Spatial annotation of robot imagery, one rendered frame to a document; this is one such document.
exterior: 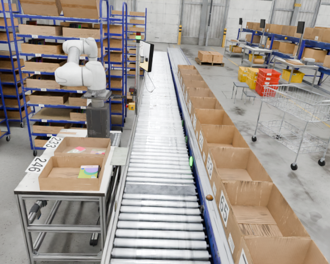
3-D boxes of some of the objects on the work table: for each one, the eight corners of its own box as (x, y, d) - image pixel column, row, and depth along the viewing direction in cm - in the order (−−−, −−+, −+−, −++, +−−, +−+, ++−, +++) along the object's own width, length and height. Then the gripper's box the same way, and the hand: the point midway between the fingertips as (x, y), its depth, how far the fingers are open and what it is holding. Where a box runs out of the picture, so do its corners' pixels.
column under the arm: (81, 144, 234) (79, 109, 221) (88, 132, 258) (86, 100, 244) (111, 145, 236) (110, 110, 222) (114, 133, 259) (114, 101, 246)
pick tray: (66, 146, 229) (65, 136, 225) (111, 149, 231) (110, 138, 227) (54, 163, 203) (53, 152, 199) (105, 165, 205) (105, 154, 201)
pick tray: (52, 167, 198) (51, 155, 194) (105, 168, 202) (104, 156, 198) (39, 190, 173) (37, 177, 169) (99, 191, 176) (99, 178, 172)
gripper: (104, 94, 296) (126, 95, 297) (106, 91, 308) (127, 92, 309) (105, 100, 299) (126, 101, 300) (107, 97, 311) (127, 98, 312)
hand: (123, 97), depth 305 cm, fingers closed
